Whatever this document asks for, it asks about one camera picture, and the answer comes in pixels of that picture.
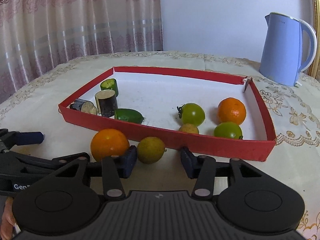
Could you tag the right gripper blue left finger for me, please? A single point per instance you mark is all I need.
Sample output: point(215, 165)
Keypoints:
point(116, 168)

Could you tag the blue electric kettle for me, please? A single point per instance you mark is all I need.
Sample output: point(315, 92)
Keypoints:
point(282, 55)

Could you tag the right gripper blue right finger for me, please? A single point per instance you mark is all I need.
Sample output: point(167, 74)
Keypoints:
point(203, 169)

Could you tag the green cucumber chunk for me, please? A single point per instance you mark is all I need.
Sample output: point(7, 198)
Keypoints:
point(107, 85)

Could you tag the green tomato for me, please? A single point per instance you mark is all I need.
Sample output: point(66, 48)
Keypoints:
point(191, 113)
point(229, 130)

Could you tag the yellow-brown lime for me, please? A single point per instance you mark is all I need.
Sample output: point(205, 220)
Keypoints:
point(189, 128)
point(150, 150)

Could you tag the dark eggplant piece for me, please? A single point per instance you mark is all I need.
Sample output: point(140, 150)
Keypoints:
point(84, 106)

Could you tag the red shallow cardboard tray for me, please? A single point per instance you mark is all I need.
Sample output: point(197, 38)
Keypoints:
point(158, 92)

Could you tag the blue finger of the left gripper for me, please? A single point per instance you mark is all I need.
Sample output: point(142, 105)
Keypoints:
point(10, 139)

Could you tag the dark cucumber chunk notched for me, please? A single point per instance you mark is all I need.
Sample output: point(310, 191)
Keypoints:
point(106, 102)

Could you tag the person's hand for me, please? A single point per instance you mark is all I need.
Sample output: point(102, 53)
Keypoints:
point(7, 218)

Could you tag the orange tangerine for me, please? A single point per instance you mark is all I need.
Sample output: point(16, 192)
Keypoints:
point(231, 110)
point(108, 142)

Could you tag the pink patterned curtain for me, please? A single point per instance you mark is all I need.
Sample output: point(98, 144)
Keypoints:
point(38, 35)

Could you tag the small green lime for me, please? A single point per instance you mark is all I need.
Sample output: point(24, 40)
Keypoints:
point(128, 115)

